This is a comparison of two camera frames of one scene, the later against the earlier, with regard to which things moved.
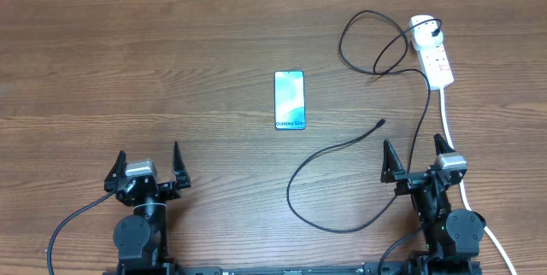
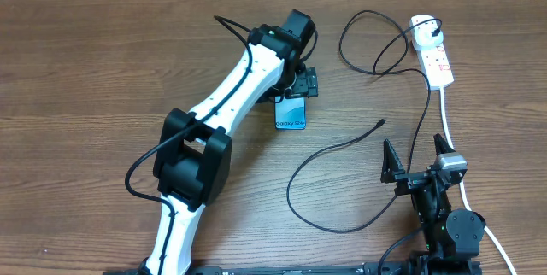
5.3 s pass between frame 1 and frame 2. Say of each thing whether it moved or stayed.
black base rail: stayed
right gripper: stayed
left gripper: moved
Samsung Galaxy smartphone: stayed
